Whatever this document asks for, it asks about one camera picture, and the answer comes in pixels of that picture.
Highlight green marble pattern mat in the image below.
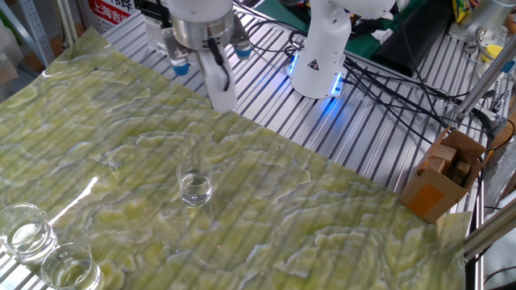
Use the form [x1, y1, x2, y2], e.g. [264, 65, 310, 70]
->
[0, 26, 472, 290]

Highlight thin metal pole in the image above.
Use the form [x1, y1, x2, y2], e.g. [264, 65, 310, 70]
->
[54, 0, 80, 52]

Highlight dark green cutting mat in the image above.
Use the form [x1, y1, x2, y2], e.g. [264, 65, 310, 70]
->
[257, 0, 428, 61]

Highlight black foam roll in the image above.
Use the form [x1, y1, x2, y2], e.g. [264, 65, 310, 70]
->
[370, 0, 455, 77]

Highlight thick black cable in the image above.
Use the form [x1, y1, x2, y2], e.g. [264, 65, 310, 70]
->
[469, 106, 497, 170]

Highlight aluminium pole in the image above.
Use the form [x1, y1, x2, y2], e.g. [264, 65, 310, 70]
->
[463, 205, 516, 263]
[451, 42, 516, 122]

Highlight yellow green snack bag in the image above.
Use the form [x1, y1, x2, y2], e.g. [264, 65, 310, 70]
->
[451, 0, 473, 24]

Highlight yellow cap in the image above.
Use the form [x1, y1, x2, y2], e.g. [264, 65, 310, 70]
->
[481, 43, 504, 64]

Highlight black usb cable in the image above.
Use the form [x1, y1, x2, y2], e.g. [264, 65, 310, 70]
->
[206, 36, 231, 93]

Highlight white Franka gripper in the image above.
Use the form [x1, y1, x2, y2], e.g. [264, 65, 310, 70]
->
[196, 46, 238, 113]

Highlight grey perforated shelf upright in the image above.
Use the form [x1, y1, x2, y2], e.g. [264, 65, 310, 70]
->
[15, 0, 56, 68]

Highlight black table cable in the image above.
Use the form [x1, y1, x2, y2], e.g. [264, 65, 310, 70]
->
[344, 56, 468, 100]
[345, 70, 435, 145]

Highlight grey wrist device blue cap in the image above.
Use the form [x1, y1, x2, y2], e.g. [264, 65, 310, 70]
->
[160, 26, 191, 77]
[228, 14, 256, 61]

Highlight small glass beaker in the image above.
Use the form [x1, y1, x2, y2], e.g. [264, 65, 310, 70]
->
[176, 155, 214, 207]

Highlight red white sign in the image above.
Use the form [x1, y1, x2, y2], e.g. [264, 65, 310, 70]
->
[86, 0, 134, 35]

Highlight brown cardboard box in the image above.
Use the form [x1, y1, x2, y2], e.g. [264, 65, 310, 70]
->
[398, 126, 488, 225]

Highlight large glass beaker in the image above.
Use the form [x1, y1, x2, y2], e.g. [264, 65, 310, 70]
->
[40, 242, 105, 290]
[0, 202, 58, 265]

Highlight crumpled white paper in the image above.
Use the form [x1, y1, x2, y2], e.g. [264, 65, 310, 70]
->
[370, 27, 394, 44]

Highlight wooden block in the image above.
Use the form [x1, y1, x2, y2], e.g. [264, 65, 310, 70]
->
[418, 155, 447, 175]
[427, 143, 458, 166]
[451, 160, 472, 180]

